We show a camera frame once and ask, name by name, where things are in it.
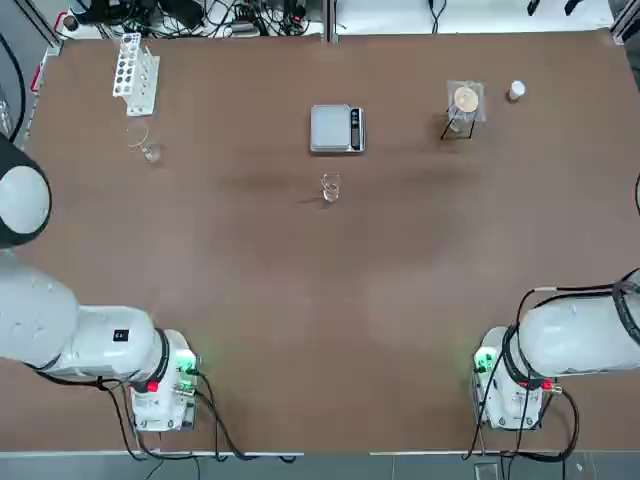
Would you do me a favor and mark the small glass beaker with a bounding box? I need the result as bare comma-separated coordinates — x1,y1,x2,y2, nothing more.
319,172,344,205

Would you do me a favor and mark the silver digital balance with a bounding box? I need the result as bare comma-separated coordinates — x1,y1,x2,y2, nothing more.
308,103,367,155

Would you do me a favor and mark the black tripod stand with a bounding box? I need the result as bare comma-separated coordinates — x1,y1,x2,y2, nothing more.
439,107,479,141

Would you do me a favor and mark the white test tube rack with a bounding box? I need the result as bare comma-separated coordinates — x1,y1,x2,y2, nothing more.
110,32,162,118

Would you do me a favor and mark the black left arm base cable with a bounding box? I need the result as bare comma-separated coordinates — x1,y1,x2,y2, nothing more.
94,372,301,464

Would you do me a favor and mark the black arm base cable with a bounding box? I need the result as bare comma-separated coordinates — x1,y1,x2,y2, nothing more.
94,372,301,464
462,384,581,461

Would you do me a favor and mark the aluminium frame post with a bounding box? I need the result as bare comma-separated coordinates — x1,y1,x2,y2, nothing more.
322,0,339,46
29,0,64,49
607,0,640,46

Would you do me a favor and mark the black right arm base cable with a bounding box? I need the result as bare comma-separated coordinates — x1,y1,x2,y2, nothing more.
462,384,581,461

